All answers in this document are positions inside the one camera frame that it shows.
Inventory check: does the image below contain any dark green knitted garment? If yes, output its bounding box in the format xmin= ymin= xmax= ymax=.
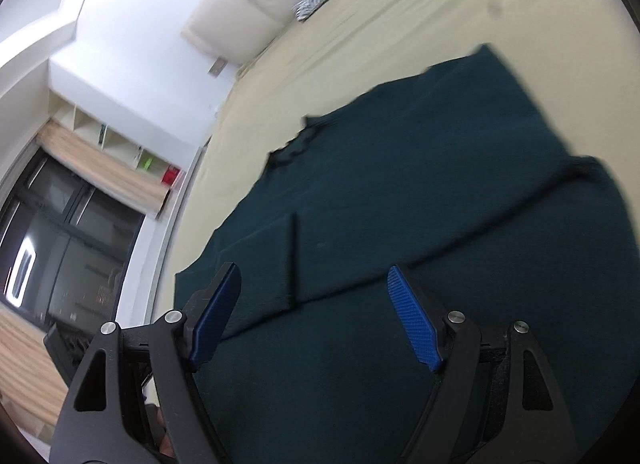
xmin=175 ymin=46 xmax=639 ymax=463

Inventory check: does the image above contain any red storage box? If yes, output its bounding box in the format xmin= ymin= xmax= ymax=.
xmin=160 ymin=165 xmax=181 ymax=187

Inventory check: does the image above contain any dark window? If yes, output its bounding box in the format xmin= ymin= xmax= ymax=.
xmin=1 ymin=151 xmax=143 ymax=334

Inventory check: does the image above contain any white wall shelf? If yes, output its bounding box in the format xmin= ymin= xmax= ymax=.
xmin=48 ymin=92 xmax=182 ymax=187

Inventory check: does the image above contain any wall switch plate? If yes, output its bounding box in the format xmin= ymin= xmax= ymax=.
xmin=208 ymin=58 xmax=228 ymax=78

